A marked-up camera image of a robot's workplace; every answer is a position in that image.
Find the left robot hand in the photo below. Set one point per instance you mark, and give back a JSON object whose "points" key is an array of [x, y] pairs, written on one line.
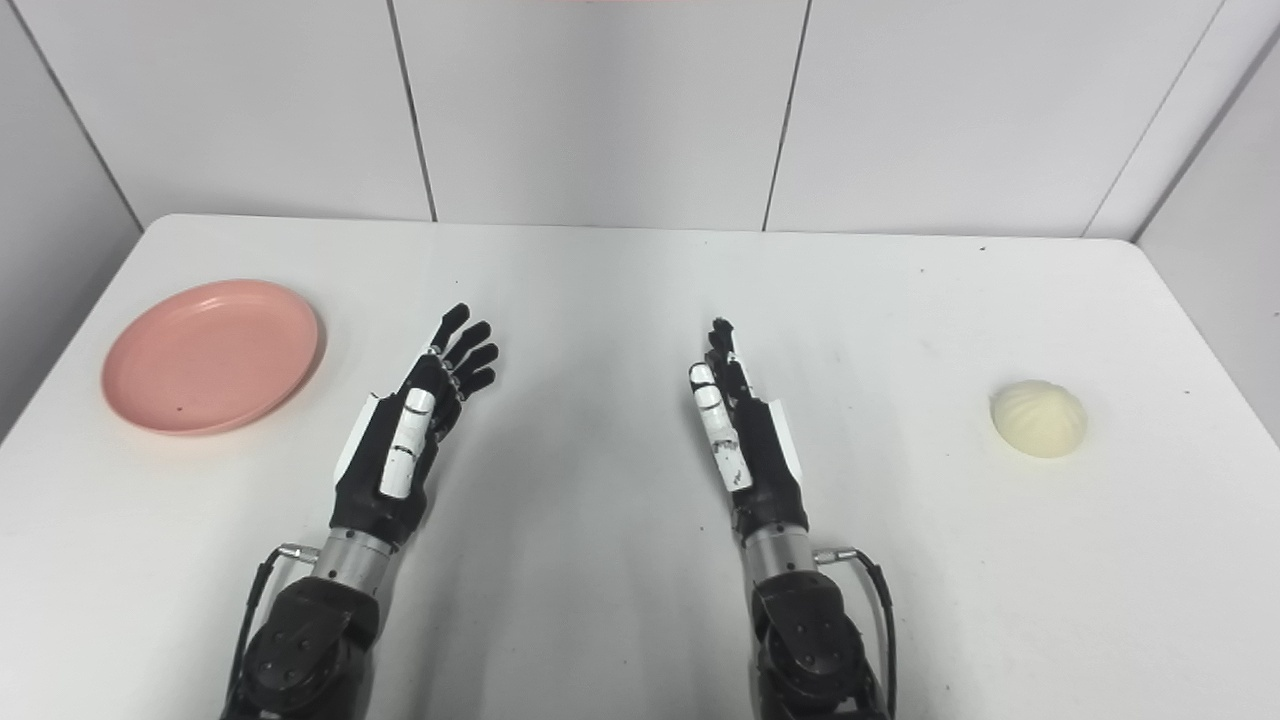
{"points": [[385, 460]]}

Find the white steamed bun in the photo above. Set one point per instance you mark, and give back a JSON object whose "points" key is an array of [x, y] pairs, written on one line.
{"points": [[1038, 418]]}

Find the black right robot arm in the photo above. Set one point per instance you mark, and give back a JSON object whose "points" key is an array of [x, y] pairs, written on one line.
{"points": [[810, 630]]}

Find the pink round plate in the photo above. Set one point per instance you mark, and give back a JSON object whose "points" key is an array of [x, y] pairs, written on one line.
{"points": [[210, 355]]}

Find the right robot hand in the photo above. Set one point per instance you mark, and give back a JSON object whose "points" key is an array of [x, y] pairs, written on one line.
{"points": [[765, 460]]}

